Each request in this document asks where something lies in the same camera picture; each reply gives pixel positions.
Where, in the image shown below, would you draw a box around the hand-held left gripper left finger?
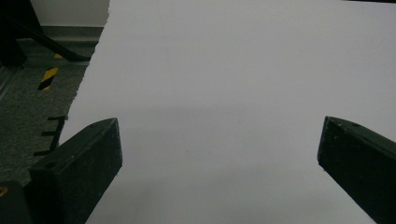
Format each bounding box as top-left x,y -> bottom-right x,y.
24,117 -> 123,224

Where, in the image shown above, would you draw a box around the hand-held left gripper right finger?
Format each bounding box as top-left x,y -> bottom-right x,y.
317,116 -> 396,224

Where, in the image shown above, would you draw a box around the black floor tape marks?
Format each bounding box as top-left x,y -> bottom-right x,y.
33,115 -> 69,157

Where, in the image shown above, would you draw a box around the yellow and black floor tape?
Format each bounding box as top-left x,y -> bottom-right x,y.
36,66 -> 60,91

